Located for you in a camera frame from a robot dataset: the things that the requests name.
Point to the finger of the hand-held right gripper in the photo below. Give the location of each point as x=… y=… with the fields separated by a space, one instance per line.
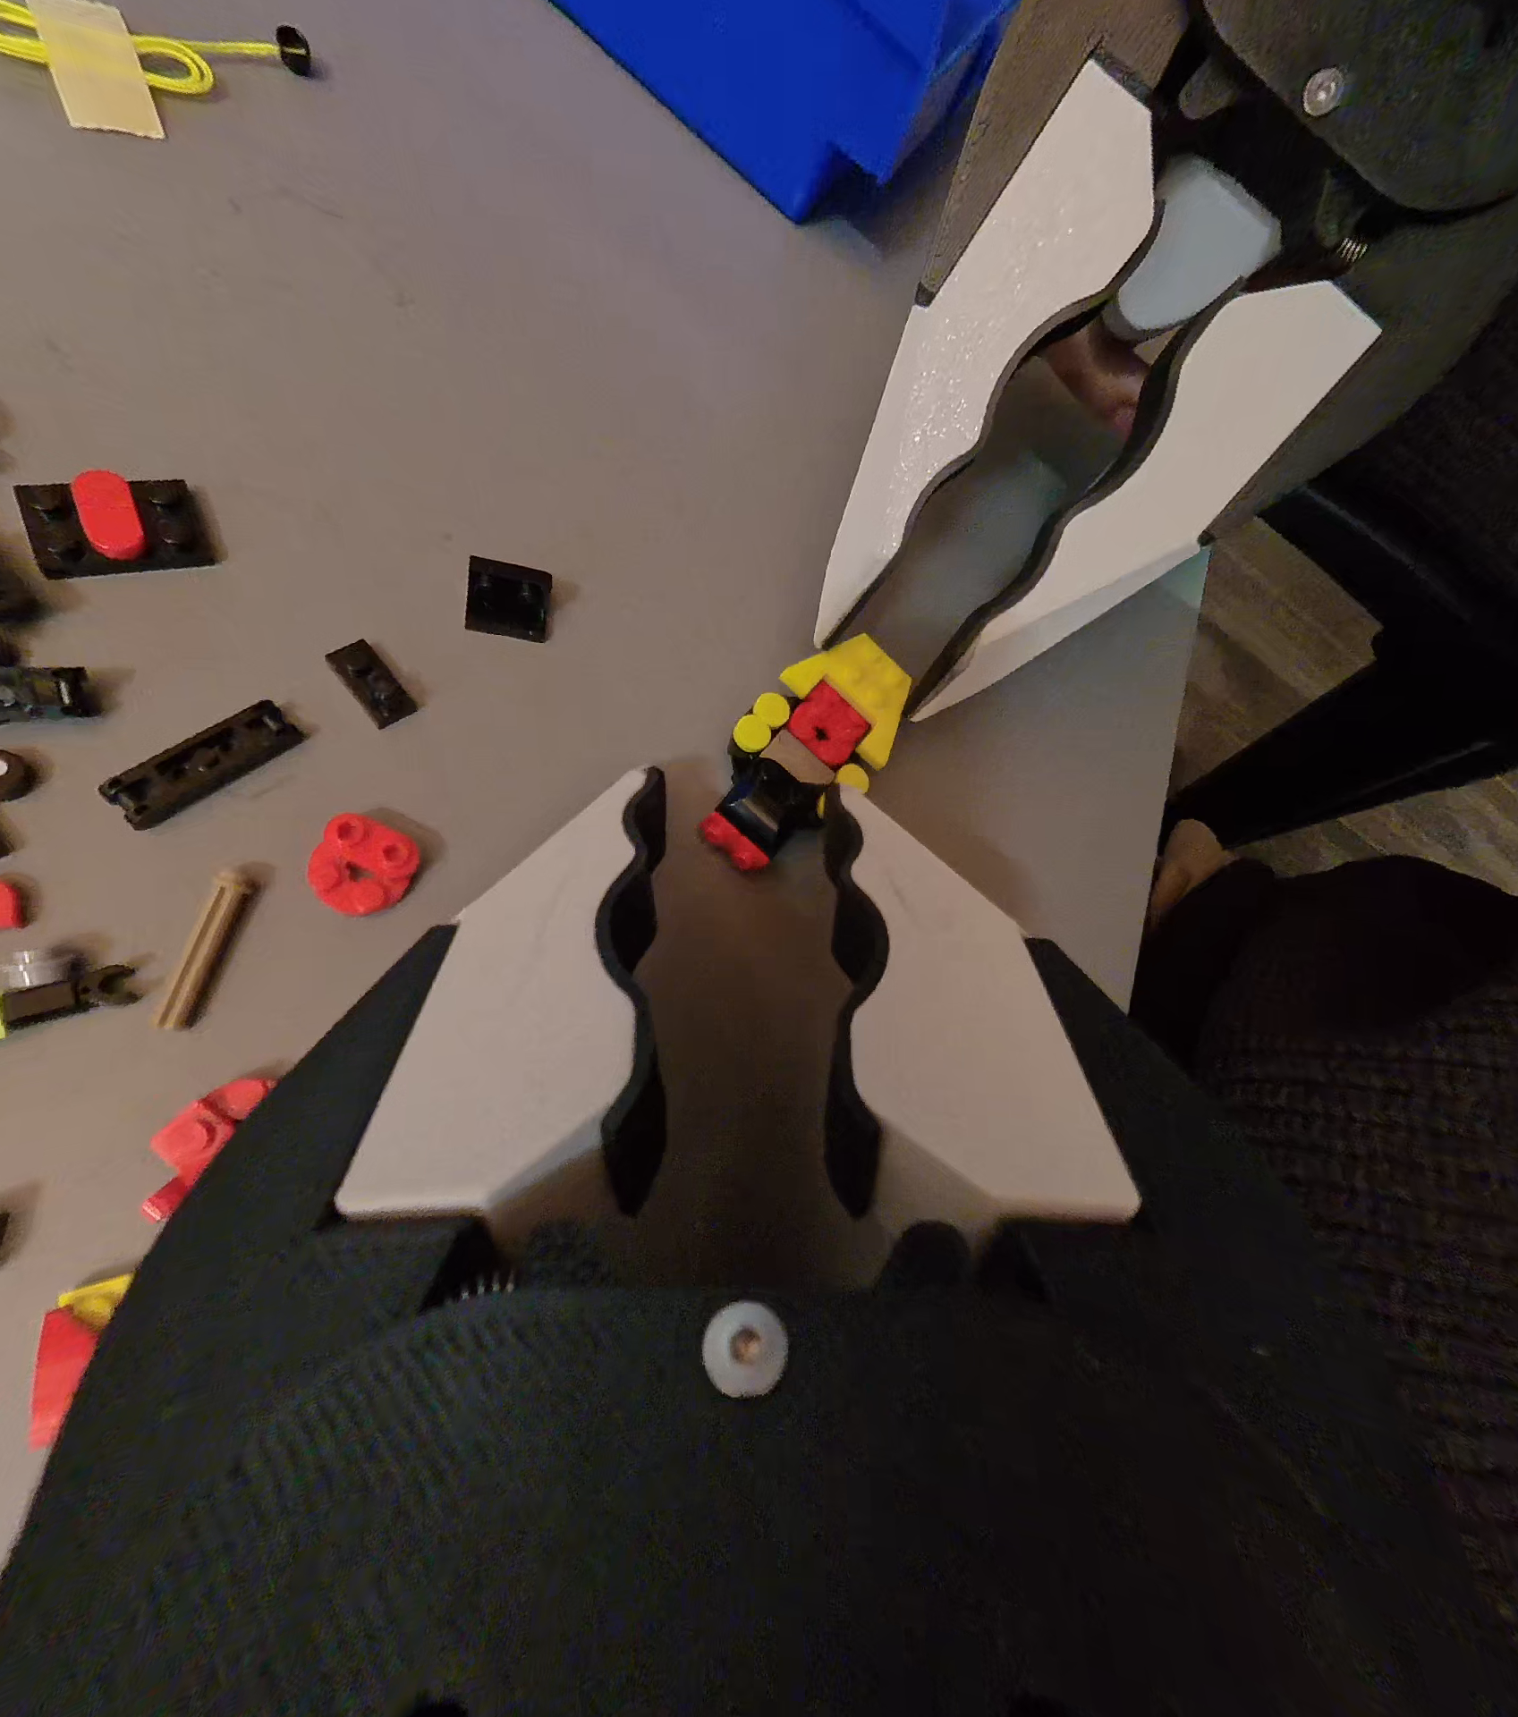
x=1214 y=416
x=1014 y=255

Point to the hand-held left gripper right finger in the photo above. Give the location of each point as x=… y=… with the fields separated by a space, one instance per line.
x=987 y=1074

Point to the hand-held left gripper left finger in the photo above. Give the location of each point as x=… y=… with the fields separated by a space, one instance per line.
x=504 y=1074

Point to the partly built lego model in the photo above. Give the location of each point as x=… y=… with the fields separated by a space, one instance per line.
x=826 y=725

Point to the pile of lego pieces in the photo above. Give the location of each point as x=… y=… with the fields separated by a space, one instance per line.
x=115 y=523

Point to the person's right forearm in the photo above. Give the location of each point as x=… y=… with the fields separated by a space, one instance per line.
x=1444 y=443

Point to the person's right hand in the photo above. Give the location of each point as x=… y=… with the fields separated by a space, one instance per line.
x=1102 y=376

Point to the blue storage bin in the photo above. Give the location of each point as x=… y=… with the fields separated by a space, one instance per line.
x=813 y=81

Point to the red chunky round brick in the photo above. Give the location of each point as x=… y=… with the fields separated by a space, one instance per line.
x=203 y=1140

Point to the tan rod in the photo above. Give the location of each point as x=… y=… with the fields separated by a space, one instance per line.
x=208 y=947

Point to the small black brick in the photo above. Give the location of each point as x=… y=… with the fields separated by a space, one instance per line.
x=370 y=684

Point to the person's dark knit sweater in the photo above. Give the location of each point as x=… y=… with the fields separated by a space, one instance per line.
x=1417 y=1274

